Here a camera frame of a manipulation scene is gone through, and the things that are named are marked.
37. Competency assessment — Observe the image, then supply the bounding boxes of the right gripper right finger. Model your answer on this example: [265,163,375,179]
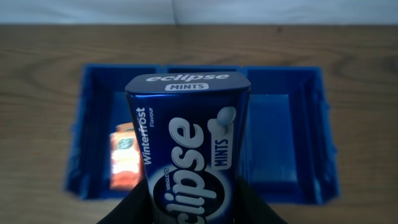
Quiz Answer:
[236,177,289,224]

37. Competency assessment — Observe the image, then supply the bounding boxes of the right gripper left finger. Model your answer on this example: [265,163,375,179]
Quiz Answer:
[95,180,154,224]

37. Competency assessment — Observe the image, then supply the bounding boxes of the blue candy pack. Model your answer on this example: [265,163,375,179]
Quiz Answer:
[124,71,252,224]

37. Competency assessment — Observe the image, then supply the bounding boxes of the orange candy box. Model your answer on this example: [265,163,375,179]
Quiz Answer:
[109,122,145,192]

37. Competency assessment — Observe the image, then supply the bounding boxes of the blue tray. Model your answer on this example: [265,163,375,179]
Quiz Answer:
[63,63,341,207]

